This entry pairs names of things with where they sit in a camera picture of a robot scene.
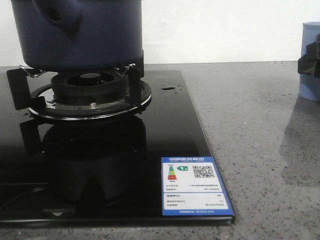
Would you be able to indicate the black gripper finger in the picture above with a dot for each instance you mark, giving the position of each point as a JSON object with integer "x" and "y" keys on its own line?
{"x": 309, "y": 63}

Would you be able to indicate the light blue ribbed cup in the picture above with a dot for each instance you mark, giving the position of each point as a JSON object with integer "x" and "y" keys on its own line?
{"x": 309, "y": 85}

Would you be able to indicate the dark blue cooking pot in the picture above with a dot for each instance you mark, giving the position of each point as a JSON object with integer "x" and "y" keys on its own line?
{"x": 79, "y": 35}

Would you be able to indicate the black metal pot support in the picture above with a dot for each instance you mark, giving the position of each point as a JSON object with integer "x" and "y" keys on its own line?
{"x": 41, "y": 103}

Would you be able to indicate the blue energy label sticker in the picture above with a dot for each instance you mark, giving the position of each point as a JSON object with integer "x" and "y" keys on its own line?
{"x": 192, "y": 186}

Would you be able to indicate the black gas burner head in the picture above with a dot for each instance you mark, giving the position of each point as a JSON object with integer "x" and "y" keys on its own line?
{"x": 77, "y": 88}

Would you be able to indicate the black glass gas stove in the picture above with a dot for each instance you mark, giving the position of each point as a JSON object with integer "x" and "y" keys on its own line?
{"x": 103, "y": 172}

